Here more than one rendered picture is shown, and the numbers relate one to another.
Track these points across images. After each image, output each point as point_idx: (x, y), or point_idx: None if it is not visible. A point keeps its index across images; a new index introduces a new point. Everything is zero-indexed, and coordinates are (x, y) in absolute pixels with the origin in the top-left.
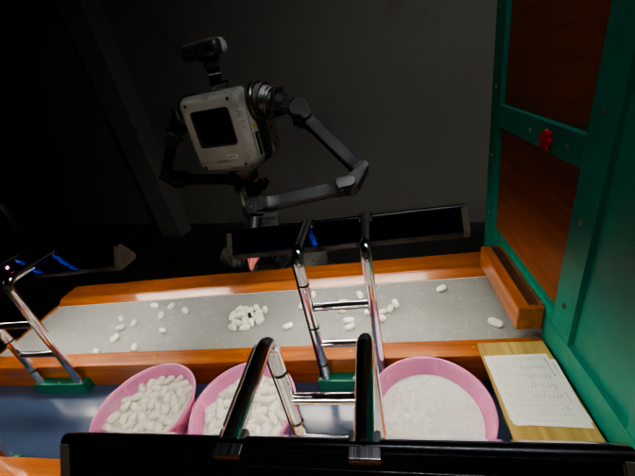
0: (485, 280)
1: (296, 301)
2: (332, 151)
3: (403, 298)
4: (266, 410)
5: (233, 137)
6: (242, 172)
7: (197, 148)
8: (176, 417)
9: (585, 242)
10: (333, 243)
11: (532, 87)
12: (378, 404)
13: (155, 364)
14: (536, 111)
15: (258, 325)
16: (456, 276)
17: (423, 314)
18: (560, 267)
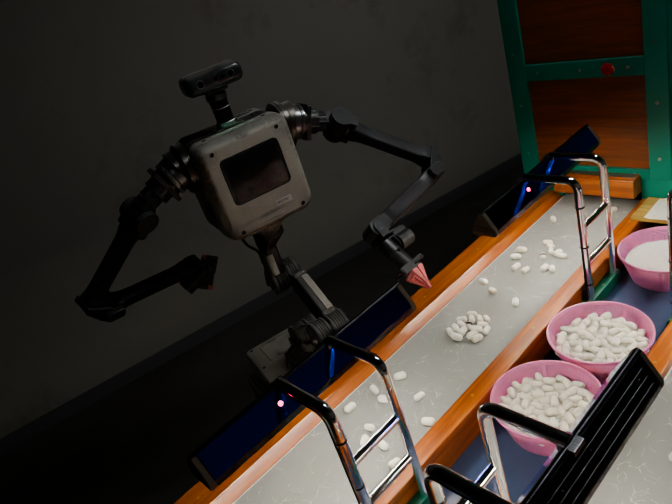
0: (563, 202)
1: (479, 295)
2: (396, 150)
3: (543, 239)
4: (606, 327)
5: (284, 173)
6: (277, 223)
7: (230, 209)
8: (573, 382)
9: (664, 111)
10: (548, 183)
11: (566, 45)
12: None
13: (485, 393)
14: (576, 58)
15: (489, 323)
16: (545, 210)
17: (571, 235)
18: (642, 141)
